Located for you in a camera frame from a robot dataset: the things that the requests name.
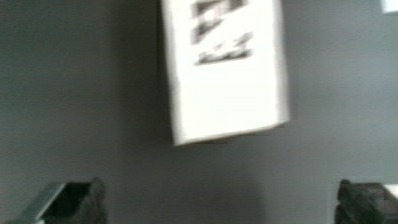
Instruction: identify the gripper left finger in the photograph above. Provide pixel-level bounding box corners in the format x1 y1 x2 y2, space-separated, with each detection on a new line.
10 178 108 224

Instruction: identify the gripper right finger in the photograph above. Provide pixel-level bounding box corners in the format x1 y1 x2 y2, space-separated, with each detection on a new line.
334 179 398 224

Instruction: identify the white table leg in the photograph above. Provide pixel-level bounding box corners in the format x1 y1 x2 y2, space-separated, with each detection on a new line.
160 0 289 145

